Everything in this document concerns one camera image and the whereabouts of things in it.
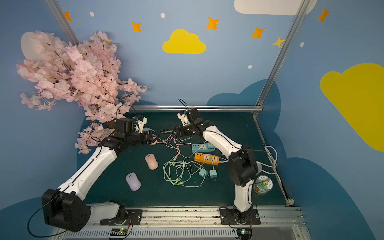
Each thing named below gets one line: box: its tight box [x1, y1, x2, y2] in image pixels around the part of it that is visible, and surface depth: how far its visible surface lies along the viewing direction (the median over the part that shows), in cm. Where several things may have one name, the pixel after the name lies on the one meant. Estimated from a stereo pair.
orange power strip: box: [194, 152, 220, 166], surface depth 95 cm
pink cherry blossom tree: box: [16, 31, 148, 154], surface depth 70 cm
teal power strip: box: [191, 142, 216, 153], surface depth 100 cm
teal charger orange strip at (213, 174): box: [209, 169, 218, 181], surface depth 90 cm
